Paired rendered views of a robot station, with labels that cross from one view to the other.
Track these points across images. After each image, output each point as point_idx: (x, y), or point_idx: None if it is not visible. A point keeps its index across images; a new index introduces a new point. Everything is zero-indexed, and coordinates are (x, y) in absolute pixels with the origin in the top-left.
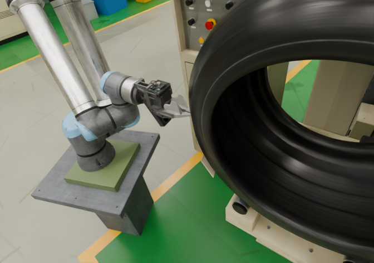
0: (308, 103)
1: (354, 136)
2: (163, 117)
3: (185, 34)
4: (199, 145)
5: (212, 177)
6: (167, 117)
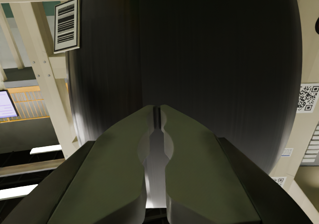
0: (301, 7)
1: None
2: (23, 206)
3: None
4: (69, 95)
5: (54, 5)
6: (57, 172)
